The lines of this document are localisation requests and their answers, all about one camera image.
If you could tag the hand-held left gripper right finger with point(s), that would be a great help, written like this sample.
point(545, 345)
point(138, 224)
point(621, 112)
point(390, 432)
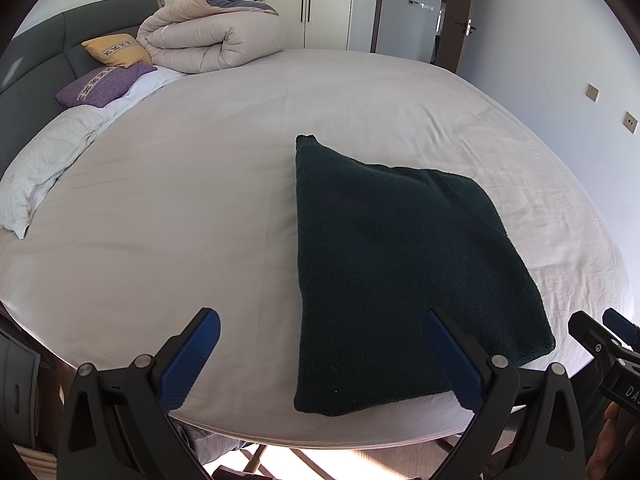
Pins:
point(452, 355)

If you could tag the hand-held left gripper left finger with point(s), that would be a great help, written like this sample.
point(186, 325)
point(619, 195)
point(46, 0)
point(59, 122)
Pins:
point(192, 355)

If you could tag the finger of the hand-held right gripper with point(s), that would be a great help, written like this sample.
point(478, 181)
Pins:
point(622, 327)
point(590, 332)

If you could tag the dark green knit sweater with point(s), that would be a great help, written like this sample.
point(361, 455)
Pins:
point(390, 260)

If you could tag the person's right hand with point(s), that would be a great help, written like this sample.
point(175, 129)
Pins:
point(615, 450)

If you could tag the grey cloth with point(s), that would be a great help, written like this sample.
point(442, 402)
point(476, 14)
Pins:
point(210, 445)

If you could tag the bed with white sheet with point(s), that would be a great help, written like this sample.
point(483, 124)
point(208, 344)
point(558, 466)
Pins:
point(200, 210)

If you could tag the grey bedside cabinet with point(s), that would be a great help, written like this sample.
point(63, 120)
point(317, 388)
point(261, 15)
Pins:
point(17, 390)

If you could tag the large white pillow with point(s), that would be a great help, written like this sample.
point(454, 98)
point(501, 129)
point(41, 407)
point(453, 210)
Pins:
point(45, 155)

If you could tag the small white pillow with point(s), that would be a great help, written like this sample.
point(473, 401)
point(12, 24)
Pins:
point(155, 82)

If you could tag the purple patterned pillow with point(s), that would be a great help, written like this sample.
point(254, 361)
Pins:
point(102, 85)

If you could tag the yellow patterned pillow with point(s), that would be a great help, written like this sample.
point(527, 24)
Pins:
point(117, 50)

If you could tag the folded beige duvet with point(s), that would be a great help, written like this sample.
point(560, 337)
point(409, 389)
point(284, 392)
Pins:
point(215, 35)

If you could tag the dark brown door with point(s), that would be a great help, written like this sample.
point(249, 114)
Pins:
point(457, 10)

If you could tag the grey padded headboard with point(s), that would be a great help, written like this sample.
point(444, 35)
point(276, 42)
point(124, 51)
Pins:
point(40, 45)

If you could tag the white wardrobe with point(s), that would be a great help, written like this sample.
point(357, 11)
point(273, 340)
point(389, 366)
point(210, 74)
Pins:
point(330, 5)

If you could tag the beige wall socket plate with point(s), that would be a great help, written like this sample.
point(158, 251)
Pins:
point(631, 121)

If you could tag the beige wall switch plate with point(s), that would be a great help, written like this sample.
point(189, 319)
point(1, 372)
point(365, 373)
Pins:
point(593, 92)

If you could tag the small wall control panel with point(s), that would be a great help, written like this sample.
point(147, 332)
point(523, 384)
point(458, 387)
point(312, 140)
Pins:
point(421, 5)

